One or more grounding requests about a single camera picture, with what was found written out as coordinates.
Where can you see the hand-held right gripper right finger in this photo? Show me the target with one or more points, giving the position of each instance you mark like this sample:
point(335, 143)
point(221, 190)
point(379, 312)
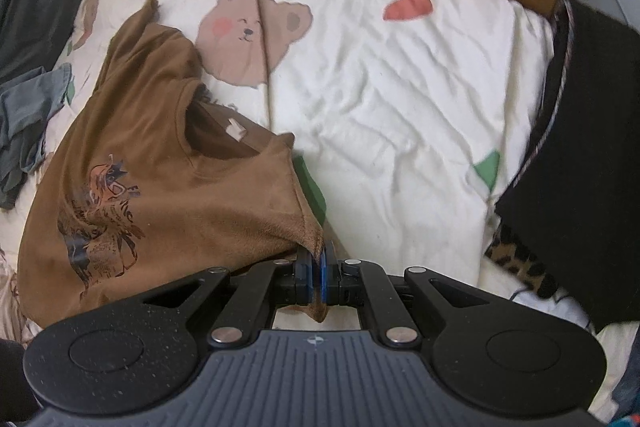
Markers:
point(326, 274)

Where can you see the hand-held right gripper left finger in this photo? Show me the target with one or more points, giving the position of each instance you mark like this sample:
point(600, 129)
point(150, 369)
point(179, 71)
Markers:
point(305, 274)

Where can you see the brown t-shirt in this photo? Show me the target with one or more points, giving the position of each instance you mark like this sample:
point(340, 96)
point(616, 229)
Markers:
point(150, 147)

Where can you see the white printed blanket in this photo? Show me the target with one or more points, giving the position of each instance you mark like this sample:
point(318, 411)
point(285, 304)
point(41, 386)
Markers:
point(390, 87)

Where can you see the floral beige cloth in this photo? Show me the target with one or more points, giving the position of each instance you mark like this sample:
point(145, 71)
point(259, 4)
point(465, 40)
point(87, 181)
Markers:
point(12, 297)

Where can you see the black garment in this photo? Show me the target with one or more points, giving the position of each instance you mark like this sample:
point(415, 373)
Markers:
point(585, 132)

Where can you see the grey garment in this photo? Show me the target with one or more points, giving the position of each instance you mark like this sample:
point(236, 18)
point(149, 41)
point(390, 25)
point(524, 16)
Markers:
point(27, 122)

